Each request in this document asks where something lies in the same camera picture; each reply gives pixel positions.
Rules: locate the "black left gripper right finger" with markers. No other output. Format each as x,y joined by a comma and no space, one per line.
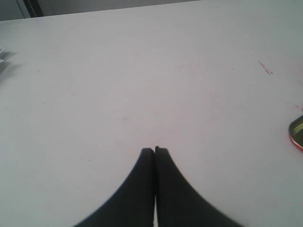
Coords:
178,204

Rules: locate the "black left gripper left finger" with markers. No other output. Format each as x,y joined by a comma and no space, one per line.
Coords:
132,205

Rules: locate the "gold tin lid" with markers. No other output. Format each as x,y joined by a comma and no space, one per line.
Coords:
295,132

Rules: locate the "dark vertical post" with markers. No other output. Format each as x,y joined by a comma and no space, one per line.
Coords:
33,8

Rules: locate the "grey metal bracket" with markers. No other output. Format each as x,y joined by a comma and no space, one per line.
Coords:
5,58

